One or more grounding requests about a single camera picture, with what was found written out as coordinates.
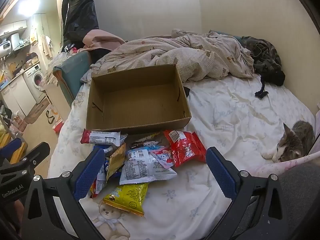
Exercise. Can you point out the red candy packet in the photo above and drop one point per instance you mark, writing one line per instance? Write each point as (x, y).
(185, 152)

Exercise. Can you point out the black plastic bag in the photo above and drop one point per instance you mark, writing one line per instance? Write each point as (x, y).
(77, 12)

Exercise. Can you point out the white and light blue packet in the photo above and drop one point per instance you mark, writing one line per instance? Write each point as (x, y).
(140, 170)

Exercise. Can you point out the teal pillow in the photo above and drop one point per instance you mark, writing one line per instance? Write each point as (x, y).
(225, 34)

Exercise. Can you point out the beige checked quilt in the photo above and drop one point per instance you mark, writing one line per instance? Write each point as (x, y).
(175, 55)

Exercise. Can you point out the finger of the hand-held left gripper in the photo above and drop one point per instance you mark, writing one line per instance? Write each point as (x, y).
(10, 146)
(37, 152)

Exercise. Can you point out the crumpled clear plastic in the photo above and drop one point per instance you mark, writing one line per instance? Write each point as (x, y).
(61, 60)

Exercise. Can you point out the tabby and white cat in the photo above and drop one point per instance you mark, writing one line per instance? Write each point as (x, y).
(297, 140)

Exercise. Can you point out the white kitchen cabinet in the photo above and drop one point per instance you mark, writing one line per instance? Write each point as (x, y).
(15, 95)

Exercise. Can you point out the yellow snack packet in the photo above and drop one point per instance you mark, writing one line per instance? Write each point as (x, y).
(127, 197)

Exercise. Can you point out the hanging beige towel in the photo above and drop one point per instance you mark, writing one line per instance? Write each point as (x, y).
(46, 46)

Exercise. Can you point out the brown cardboard box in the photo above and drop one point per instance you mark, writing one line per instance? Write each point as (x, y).
(140, 105)

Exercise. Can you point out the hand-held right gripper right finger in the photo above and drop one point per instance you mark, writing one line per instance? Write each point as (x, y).
(221, 173)

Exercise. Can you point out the white washing machine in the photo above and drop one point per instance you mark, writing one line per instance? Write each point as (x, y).
(36, 80)

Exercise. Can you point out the grey cloth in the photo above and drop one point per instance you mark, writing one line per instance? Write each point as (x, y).
(300, 192)

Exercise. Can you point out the pink snack pouch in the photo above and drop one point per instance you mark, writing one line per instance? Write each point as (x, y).
(163, 158)

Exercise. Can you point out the pink floral cloth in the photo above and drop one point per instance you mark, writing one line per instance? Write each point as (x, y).
(287, 162)

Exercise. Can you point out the white water heater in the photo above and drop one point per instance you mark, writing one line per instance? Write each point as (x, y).
(5, 45)

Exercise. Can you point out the yellow wooden chair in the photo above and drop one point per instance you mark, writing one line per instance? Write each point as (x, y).
(12, 140)

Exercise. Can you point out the orange brown snack packet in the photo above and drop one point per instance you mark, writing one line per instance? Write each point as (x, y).
(116, 161)

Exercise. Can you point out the red and white snack packet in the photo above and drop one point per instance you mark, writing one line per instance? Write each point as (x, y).
(105, 138)

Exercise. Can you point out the dark brown snack bar packet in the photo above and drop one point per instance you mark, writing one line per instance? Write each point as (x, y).
(142, 144)

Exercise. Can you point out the red and white box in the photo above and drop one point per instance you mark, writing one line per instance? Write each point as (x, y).
(58, 127)

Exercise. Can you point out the teal padded headboard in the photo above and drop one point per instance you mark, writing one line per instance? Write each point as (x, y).
(72, 72)

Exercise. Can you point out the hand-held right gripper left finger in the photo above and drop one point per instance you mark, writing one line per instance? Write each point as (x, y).
(88, 173)

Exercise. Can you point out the white floral bed sheet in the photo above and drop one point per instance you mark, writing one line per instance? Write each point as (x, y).
(237, 120)

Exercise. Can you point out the brown floor mat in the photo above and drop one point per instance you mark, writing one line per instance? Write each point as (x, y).
(37, 111)

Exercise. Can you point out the small red white packet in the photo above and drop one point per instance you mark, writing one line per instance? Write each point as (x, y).
(94, 190)

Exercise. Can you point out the camouflage cloth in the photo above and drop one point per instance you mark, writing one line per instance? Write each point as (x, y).
(265, 55)

